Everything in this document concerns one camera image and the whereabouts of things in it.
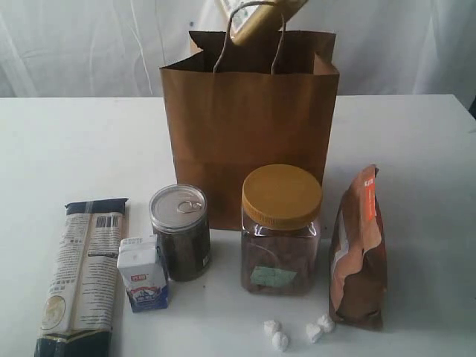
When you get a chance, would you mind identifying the dark jar with metal lid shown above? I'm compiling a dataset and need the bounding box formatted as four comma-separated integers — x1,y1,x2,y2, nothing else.
149,184,211,282

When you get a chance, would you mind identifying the brown paper bag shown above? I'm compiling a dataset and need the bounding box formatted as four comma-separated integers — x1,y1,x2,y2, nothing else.
160,30,339,230

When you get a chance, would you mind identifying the brown orange standup pouch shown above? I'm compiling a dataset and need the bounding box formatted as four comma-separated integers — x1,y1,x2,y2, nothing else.
329,164,387,330

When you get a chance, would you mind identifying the yellow millet bottle white cap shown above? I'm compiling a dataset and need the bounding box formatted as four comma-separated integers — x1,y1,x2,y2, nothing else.
216,0,308,46

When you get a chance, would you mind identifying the clear jar with yellow lid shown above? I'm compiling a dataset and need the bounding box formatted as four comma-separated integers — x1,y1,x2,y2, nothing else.
241,164,322,295

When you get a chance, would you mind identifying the small white milk carton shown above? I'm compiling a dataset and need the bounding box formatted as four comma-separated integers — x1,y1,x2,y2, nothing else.
117,235,169,312

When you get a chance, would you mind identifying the white wrapped candy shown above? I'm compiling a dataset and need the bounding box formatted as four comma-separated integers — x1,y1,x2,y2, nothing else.
263,320,282,338
271,331,289,352
306,323,324,344
317,314,335,333

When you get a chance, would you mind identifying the long noodle package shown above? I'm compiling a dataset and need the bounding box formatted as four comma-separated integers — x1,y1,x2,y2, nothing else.
34,198,127,356

